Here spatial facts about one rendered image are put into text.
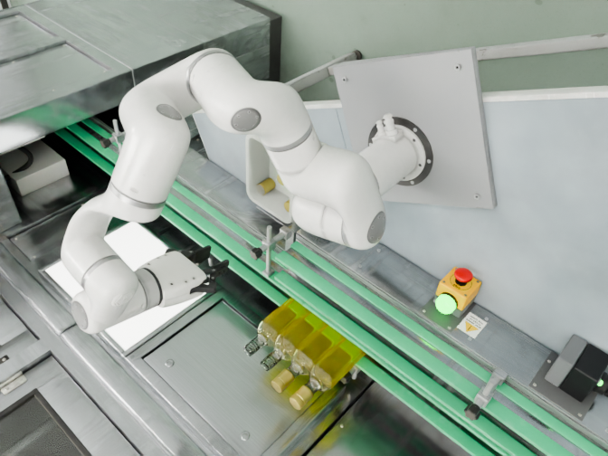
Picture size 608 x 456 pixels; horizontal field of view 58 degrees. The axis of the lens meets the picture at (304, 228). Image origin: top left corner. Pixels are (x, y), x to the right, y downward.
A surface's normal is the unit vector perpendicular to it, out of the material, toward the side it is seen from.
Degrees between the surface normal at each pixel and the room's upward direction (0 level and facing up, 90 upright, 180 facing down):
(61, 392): 90
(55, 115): 90
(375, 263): 90
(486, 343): 90
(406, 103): 4
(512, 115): 0
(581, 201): 0
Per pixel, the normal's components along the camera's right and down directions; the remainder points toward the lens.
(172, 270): 0.27, -0.81
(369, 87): -0.62, 0.48
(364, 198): 0.75, 0.29
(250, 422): 0.06, -0.73
